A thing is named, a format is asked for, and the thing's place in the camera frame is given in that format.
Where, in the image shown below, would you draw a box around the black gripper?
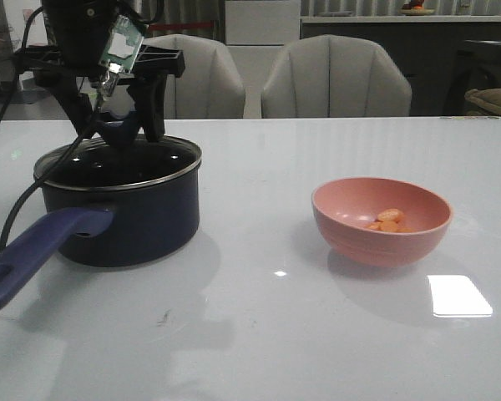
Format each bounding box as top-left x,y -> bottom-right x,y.
13,1 -> 185,143

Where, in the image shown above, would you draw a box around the glass lid with blue knob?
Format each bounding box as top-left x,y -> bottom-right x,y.
33,109 -> 203,191

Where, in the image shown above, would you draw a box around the pink bowl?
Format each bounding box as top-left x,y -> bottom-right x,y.
311,177 -> 453,267

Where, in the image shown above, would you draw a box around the orange ham slices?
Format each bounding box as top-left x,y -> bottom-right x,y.
365,208 -> 412,233

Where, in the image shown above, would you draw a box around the green circuit board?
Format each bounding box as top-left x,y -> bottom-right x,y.
99,15 -> 147,75

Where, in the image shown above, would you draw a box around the red barrier belt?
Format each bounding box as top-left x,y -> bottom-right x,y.
148,20 -> 216,32

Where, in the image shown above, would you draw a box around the left grey upholstered chair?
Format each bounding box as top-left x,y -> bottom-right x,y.
145,34 -> 245,119

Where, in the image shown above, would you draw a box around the grey upholstered chair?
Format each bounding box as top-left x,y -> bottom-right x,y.
261,34 -> 412,119
145,34 -> 245,119

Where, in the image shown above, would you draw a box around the dark blue saucepan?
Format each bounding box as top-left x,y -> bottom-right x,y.
0,135 -> 203,318

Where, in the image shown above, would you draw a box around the white cabinet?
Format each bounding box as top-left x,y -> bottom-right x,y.
225,1 -> 301,119

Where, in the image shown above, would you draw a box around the right grey upholstered chair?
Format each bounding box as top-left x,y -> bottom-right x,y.
261,34 -> 412,119

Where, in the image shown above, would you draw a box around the fruit plate on counter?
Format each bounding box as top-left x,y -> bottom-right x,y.
399,0 -> 434,16

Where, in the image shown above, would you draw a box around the dark counter sideboard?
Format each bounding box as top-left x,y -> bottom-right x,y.
301,16 -> 501,116

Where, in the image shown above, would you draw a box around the dark side table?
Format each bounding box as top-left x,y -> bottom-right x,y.
443,40 -> 501,116

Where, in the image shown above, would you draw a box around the beige sofa cushion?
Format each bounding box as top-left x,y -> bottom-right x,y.
464,89 -> 501,116

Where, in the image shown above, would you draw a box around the black cable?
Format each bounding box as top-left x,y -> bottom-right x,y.
0,6 -> 109,256

